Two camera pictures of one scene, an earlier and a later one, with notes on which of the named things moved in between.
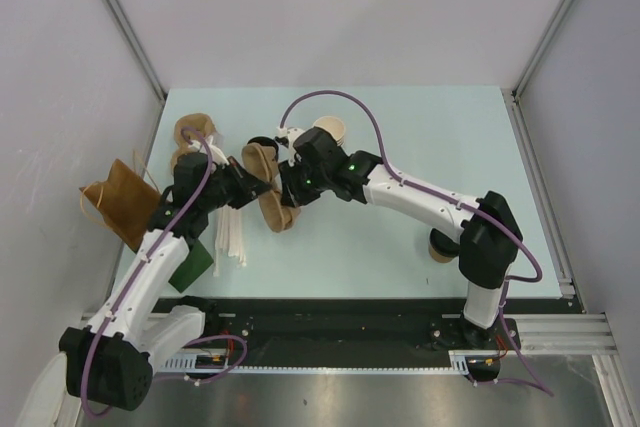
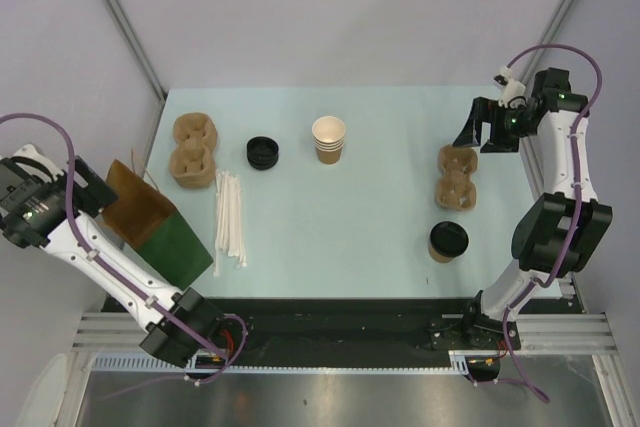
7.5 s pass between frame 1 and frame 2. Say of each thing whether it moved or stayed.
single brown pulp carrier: moved
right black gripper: moved
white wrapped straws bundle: stayed
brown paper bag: stayed
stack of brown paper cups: stayed
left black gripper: moved
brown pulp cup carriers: stayed
